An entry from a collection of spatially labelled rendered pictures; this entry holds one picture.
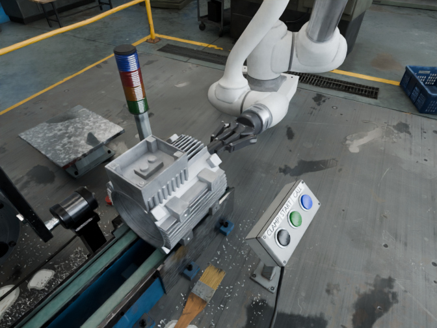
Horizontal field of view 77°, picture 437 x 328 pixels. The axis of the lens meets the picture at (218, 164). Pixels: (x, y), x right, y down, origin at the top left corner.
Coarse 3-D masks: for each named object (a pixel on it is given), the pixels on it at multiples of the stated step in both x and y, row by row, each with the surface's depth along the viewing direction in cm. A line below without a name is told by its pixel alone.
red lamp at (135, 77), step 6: (120, 72) 76; (126, 72) 75; (132, 72) 75; (138, 72) 77; (120, 78) 78; (126, 78) 76; (132, 78) 77; (138, 78) 78; (126, 84) 78; (132, 84) 78; (138, 84) 79
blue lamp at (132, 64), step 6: (114, 54) 73; (132, 54) 73; (120, 60) 73; (126, 60) 73; (132, 60) 74; (138, 60) 76; (120, 66) 74; (126, 66) 74; (132, 66) 74; (138, 66) 76
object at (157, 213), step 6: (174, 138) 67; (210, 156) 62; (216, 156) 62; (210, 162) 62; (216, 162) 62; (108, 186) 57; (150, 210) 51; (156, 210) 51; (162, 210) 52; (150, 216) 52; (156, 216) 51; (162, 216) 52; (162, 252) 61; (168, 252) 60
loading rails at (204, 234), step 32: (224, 192) 77; (224, 224) 80; (96, 256) 62; (128, 256) 67; (160, 256) 63; (192, 256) 72; (64, 288) 58; (96, 288) 62; (128, 288) 58; (160, 288) 65; (32, 320) 53; (64, 320) 58; (96, 320) 53; (128, 320) 59
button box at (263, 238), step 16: (288, 192) 56; (304, 192) 56; (272, 208) 54; (288, 208) 53; (256, 224) 53; (272, 224) 50; (288, 224) 52; (304, 224) 54; (256, 240) 49; (272, 240) 49; (272, 256) 49; (288, 256) 49
